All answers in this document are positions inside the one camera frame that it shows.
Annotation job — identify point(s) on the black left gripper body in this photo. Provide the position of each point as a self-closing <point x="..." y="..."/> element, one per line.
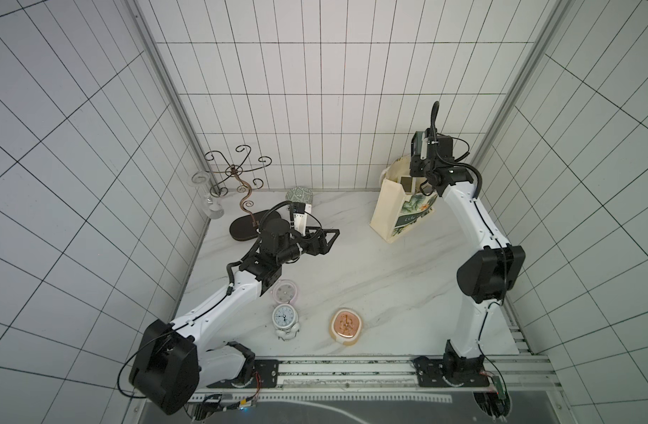
<point x="307" y="244"/>

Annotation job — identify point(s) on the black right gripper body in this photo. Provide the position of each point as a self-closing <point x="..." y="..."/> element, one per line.
<point x="427" y="170"/>

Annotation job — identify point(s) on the floral canvas tote bag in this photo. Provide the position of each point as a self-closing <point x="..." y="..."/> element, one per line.
<point x="401" y="204"/>

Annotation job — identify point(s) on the green rectangular alarm clock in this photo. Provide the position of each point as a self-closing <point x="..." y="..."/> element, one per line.
<point x="417" y="146"/>

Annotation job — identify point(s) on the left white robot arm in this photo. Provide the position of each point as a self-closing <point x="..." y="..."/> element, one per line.
<point x="174" y="359"/>

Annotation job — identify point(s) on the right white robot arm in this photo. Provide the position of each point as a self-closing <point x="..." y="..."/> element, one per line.
<point x="484" y="279"/>

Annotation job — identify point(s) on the pink round alarm clock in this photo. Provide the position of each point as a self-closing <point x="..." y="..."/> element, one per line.
<point x="285" y="291"/>

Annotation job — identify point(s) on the white twin-bell alarm clock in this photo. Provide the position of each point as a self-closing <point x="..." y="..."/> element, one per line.
<point x="286" y="321"/>

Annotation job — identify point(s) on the orange cream round clock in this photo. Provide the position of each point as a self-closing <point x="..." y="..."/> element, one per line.
<point x="346" y="327"/>

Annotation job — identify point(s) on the green patterned bowl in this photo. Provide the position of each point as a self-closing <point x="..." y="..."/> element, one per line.
<point x="300" y="195"/>

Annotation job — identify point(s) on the clear wine glass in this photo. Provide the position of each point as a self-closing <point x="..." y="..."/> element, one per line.
<point x="206" y="201"/>

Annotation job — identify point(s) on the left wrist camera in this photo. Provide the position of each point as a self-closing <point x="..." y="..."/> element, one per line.
<point x="298" y="214"/>

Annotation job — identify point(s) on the aluminium mounting rail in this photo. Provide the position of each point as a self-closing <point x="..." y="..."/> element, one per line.
<point x="400" y="373"/>

